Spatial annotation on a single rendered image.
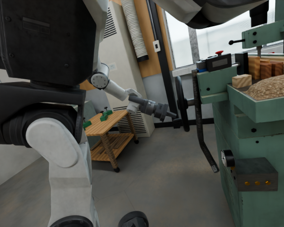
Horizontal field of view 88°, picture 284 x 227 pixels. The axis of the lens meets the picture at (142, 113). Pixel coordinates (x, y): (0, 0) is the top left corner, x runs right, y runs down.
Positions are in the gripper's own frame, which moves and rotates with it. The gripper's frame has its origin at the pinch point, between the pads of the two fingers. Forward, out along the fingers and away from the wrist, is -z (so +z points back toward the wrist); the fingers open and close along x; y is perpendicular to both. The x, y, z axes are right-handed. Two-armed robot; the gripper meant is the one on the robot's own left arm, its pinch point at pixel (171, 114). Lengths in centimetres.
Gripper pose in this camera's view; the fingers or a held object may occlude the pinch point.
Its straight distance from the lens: 89.0
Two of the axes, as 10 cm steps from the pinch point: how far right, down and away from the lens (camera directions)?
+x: -3.0, 7.3, -6.2
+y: 1.2, -6.1, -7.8
